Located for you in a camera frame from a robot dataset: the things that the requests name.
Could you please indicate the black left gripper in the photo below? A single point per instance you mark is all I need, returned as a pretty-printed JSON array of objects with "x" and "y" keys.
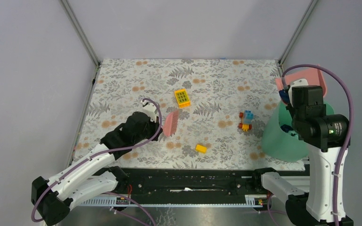
[{"x": 155, "y": 125}]

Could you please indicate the pink hand brush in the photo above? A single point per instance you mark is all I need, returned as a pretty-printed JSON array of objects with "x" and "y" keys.
[{"x": 171, "y": 123}]

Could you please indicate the pink dustpan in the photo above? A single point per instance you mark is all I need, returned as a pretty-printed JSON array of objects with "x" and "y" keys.
[{"x": 310, "y": 76}]

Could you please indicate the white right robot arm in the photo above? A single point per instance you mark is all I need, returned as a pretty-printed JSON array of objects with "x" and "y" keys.
[{"x": 327, "y": 137}]

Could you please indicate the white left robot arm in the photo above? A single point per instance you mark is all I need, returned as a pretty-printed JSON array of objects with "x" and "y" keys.
[{"x": 55, "y": 197}]

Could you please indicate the yellow grid toy block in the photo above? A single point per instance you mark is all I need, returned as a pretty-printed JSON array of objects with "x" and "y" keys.
[{"x": 182, "y": 98}]

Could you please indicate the small yellow block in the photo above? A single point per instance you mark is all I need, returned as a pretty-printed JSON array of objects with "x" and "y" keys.
[{"x": 200, "y": 148}]

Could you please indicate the floral table mat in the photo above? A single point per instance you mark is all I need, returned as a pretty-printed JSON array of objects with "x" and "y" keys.
[{"x": 218, "y": 90}]

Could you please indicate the toy brick car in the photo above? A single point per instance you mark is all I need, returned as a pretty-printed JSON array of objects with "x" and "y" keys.
[{"x": 246, "y": 120}]

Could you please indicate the green trash bin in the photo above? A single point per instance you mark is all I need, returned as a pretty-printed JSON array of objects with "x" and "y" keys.
[{"x": 279, "y": 144}]

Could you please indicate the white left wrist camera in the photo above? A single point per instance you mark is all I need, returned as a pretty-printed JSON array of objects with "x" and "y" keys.
[{"x": 151, "y": 109}]

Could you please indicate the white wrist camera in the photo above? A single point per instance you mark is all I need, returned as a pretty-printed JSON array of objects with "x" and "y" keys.
[
  {"x": 297, "y": 83},
  {"x": 151, "y": 109}
]

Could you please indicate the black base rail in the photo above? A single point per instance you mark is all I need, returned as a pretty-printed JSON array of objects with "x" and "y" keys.
[{"x": 184, "y": 186}]

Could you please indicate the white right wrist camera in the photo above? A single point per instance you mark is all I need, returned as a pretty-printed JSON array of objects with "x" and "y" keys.
[{"x": 297, "y": 83}]

